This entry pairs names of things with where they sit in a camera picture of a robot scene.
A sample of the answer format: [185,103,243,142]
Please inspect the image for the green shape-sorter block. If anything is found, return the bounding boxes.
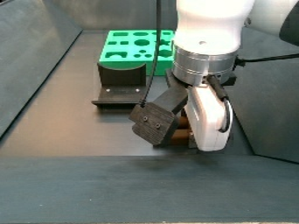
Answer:
[97,30,173,76]

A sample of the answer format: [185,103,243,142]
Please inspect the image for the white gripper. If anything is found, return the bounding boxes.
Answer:
[184,86,232,151]

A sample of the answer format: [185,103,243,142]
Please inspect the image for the black regrasp fixture stand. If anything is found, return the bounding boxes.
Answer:
[92,63,145,107]

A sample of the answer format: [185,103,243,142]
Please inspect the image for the black camera cable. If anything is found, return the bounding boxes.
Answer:
[137,0,164,108]

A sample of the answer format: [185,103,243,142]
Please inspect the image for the brown slotted square-circle object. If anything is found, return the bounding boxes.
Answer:
[170,116,191,145]

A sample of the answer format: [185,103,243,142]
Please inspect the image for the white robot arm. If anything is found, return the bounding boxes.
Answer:
[172,0,299,151]

